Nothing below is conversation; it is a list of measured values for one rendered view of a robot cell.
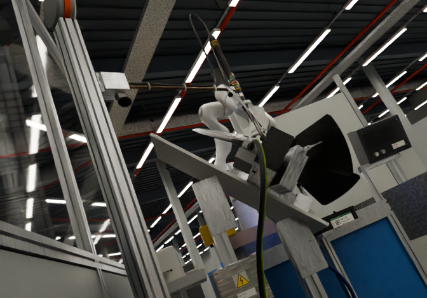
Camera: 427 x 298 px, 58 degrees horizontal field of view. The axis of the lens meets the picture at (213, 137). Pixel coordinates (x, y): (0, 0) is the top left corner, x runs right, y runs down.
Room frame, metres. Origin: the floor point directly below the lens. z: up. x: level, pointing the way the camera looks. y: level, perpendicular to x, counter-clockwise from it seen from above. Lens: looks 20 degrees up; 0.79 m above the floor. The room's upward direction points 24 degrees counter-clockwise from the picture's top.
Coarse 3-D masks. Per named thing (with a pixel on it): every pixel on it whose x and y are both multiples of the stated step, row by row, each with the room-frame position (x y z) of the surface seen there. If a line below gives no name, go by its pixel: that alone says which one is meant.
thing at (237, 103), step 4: (232, 88) 1.55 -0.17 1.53; (228, 92) 1.56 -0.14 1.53; (236, 92) 1.56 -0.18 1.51; (228, 96) 1.57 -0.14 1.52; (232, 96) 1.57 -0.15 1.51; (236, 100) 1.56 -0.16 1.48; (244, 100) 1.56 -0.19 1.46; (248, 100) 1.57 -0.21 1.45; (236, 104) 1.57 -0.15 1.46; (240, 104) 1.56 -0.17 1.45; (248, 104) 1.59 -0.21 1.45; (240, 108) 1.60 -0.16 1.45
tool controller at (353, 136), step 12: (384, 120) 2.01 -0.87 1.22; (396, 120) 2.02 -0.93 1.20; (360, 132) 1.98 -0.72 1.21; (372, 132) 1.99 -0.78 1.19; (384, 132) 2.01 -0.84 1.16; (396, 132) 2.03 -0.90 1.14; (360, 144) 2.01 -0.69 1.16; (372, 144) 2.00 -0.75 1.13; (384, 144) 2.02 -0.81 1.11; (396, 144) 2.04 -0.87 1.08; (408, 144) 2.06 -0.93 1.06; (360, 156) 2.07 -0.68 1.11; (372, 156) 2.02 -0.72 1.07; (384, 156) 2.04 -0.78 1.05
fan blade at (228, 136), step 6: (198, 132) 1.49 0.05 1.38; (204, 132) 1.51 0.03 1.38; (210, 132) 1.54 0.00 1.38; (216, 132) 1.55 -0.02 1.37; (222, 132) 1.56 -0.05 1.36; (228, 132) 1.58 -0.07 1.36; (216, 138) 1.49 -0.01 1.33; (222, 138) 1.50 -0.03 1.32; (228, 138) 1.51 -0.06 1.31; (234, 138) 1.52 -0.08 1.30; (240, 138) 1.53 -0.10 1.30; (246, 138) 1.53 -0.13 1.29; (240, 144) 1.49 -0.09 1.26
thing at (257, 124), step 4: (224, 84) 1.25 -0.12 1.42; (228, 88) 1.26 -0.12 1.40; (232, 92) 1.26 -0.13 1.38; (236, 96) 1.21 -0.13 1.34; (240, 100) 1.20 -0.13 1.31; (244, 104) 1.17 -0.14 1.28; (248, 112) 1.19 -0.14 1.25; (252, 116) 1.29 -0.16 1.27; (252, 120) 1.22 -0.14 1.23; (256, 120) 1.34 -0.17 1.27; (256, 124) 1.30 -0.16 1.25; (260, 124) 1.39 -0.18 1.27; (256, 128) 1.27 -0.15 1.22; (260, 128) 1.35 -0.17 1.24; (260, 132) 1.32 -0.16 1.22; (264, 136) 1.37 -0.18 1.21
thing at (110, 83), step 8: (96, 72) 1.10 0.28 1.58; (104, 72) 1.11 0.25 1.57; (112, 72) 1.13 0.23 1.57; (104, 80) 1.10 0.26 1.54; (112, 80) 1.13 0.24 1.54; (120, 80) 1.15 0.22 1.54; (104, 88) 1.11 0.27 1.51; (112, 88) 1.12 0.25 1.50; (120, 88) 1.14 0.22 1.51; (128, 88) 1.16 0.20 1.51; (104, 96) 1.14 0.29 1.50; (112, 96) 1.16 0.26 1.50
